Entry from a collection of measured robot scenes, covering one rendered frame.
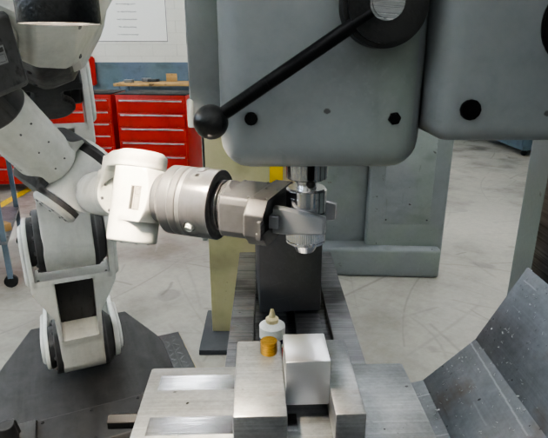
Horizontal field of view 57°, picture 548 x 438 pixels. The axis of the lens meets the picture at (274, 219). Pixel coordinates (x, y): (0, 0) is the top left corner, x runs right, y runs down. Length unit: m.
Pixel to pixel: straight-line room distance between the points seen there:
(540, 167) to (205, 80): 0.54
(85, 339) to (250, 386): 0.80
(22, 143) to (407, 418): 0.64
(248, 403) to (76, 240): 0.67
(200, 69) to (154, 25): 9.23
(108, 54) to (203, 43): 9.44
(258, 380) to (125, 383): 0.87
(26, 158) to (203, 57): 0.39
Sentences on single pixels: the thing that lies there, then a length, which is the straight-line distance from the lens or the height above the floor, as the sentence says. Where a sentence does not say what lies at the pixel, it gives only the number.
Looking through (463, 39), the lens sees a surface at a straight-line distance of 0.47.
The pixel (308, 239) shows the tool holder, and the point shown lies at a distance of 0.58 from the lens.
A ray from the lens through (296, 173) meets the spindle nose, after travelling 0.56.
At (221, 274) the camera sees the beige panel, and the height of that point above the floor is 0.36.
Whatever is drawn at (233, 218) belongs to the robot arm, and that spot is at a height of 1.24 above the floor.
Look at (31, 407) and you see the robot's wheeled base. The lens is 1.47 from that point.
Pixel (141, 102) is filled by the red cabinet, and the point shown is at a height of 0.93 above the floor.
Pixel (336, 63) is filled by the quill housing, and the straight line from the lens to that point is 0.46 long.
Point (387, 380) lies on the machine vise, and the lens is 0.71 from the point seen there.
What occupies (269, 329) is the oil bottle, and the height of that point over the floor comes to 1.02.
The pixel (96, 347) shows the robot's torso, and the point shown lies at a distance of 1.39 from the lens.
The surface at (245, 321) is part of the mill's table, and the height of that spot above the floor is 0.93.
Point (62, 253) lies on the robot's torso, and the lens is 1.17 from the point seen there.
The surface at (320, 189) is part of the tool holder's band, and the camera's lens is 0.57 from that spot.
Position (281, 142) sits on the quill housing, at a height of 1.34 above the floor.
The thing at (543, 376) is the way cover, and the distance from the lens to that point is 0.79.
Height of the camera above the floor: 1.42
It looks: 19 degrees down
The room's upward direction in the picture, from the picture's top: straight up
